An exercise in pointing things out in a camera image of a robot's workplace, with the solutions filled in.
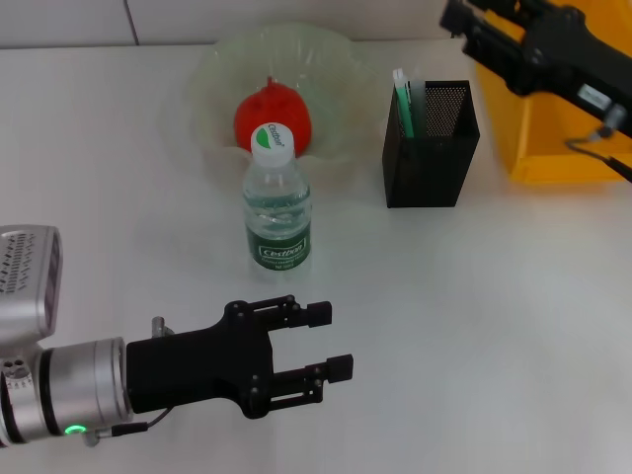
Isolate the pale green glass fruit bowl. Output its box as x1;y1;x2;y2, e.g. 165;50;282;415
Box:
190;22;379;190

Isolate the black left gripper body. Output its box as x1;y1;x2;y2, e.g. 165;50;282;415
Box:
124;299;278;421

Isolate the right gripper cable with plug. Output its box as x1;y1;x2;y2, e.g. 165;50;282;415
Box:
564;105;632;185

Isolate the mint green pen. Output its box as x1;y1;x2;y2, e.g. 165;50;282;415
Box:
391;67;419;141

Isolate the black mesh pen holder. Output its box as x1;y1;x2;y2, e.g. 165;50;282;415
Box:
381;79;482;209

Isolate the clear green-label water bottle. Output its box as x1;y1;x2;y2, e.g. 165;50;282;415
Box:
241;120;316;283

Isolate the left gripper cable with plug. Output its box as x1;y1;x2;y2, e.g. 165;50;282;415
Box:
80;406;173;446

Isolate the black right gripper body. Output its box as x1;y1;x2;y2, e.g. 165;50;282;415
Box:
513;3;632;125

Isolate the red-orange toy orange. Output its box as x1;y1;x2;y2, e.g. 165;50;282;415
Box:
233;76;314;155

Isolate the grey pen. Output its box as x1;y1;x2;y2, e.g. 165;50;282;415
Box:
408;78;429;140

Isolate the gripper cable with plug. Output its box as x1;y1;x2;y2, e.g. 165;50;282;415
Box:
564;105;632;185
80;406;173;446

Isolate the yellow plastic bin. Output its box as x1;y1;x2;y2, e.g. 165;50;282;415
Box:
473;9;632;186

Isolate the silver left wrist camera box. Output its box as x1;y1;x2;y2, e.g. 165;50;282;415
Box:
0;224;64;355

